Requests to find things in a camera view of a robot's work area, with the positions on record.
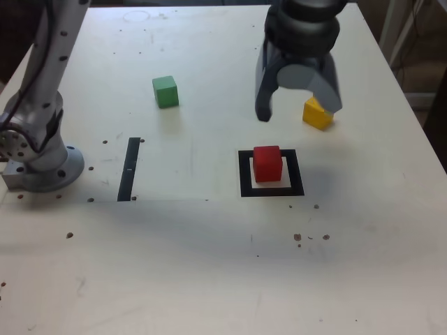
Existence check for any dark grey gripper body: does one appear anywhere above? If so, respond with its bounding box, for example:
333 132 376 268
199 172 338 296
272 47 332 64

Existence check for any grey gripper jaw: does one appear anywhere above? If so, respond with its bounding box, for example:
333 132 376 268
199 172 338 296
279 57 342 114
254 40 286 122

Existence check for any yellow cube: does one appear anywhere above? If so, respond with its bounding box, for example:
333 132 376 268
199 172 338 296
302 96 335 132

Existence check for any red cube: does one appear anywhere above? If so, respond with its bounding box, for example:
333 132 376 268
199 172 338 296
252 145 283 184

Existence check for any green cube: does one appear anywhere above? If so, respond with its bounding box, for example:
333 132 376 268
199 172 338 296
152 75 180 109

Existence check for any black tape square outline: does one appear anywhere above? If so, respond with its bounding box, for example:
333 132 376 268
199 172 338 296
237 149 305 198

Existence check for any black tape strip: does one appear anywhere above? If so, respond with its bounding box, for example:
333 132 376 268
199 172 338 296
117 137 141 202

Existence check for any white metal frame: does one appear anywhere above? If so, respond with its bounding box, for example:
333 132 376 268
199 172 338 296
379 0 447 69

